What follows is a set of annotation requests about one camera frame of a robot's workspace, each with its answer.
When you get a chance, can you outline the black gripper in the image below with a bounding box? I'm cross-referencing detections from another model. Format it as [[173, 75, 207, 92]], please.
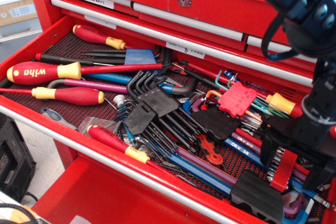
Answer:
[[260, 58, 335, 190]]

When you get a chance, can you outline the red bit holder with bits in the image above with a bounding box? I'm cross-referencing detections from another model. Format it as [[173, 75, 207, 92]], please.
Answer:
[[268, 150, 297, 193]]

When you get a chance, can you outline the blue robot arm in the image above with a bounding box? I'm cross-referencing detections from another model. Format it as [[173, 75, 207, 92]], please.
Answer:
[[260, 0, 335, 190]]

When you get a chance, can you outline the black holder front right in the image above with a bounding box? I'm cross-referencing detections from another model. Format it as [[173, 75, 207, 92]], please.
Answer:
[[230, 170, 285, 223]]

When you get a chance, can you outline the orange plastic key holder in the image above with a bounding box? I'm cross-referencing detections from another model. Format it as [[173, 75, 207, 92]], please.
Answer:
[[196, 134, 224, 165]]

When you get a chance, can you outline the red hex key holder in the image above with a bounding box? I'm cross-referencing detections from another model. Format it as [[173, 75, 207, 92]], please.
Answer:
[[218, 82, 257, 118]]

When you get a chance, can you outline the black holder centre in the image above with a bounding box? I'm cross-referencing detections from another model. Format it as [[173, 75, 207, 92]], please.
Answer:
[[191, 107, 240, 144]]

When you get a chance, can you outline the black hex key set holder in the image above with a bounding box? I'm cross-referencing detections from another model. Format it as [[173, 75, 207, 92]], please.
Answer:
[[124, 87, 180, 135]]

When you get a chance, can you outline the blue hex key holder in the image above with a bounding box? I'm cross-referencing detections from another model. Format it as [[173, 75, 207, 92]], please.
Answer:
[[124, 48, 156, 65]]

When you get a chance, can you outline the black red drawer liner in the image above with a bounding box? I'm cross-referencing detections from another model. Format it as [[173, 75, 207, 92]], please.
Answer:
[[2, 31, 336, 224]]

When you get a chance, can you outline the blue CR-V hex key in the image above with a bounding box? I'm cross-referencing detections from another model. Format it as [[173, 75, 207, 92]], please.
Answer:
[[224, 137, 332, 209]]

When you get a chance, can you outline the purple CR-V hex key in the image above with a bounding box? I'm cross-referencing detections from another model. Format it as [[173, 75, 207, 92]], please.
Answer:
[[231, 129, 309, 183]]

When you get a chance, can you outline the red yellow screwdriver right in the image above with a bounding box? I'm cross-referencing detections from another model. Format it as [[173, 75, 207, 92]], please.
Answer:
[[266, 92, 336, 140]]

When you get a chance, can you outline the orange long hex key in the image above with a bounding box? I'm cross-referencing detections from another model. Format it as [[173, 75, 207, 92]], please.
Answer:
[[205, 89, 262, 123]]

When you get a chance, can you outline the red tool chest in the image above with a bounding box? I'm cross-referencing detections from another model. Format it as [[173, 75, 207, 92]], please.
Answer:
[[1, 0, 335, 223]]

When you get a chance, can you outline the white cutting tools label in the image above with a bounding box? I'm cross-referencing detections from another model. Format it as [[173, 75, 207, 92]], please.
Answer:
[[166, 42, 205, 59]]

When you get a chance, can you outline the blue long hex key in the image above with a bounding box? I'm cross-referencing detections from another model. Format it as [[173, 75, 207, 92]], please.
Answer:
[[84, 73, 174, 94]]

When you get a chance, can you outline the clear plastic bag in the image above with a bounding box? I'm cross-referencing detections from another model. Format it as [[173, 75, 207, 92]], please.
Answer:
[[77, 116, 118, 137]]

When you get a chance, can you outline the red yellow screwdriver front left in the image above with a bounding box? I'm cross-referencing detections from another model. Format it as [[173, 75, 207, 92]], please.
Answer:
[[1, 87, 105, 106]]

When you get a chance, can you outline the white markers label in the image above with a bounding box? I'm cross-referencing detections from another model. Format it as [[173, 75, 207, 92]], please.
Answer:
[[83, 0, 114, 9]]

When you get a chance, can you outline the red yellow screwdriver back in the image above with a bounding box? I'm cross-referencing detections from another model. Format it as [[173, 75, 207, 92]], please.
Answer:
[[72, 25, 135, 50]]

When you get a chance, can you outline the black screwdriver red tip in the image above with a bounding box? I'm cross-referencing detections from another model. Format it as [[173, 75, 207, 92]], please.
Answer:
[[35, 53, 125, 66]]

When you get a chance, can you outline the black computer case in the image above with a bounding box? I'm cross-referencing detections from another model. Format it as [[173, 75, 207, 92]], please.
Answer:
[[1, 114, 36, 201]]

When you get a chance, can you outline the large wiha red yellow screwdriver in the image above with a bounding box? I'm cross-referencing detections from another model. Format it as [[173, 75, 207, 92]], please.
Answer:
[[6, 61, 163, 86]]

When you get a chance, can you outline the grey blue tool handle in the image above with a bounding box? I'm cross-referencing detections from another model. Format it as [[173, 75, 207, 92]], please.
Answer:
[[40, 108, 78, 131]]

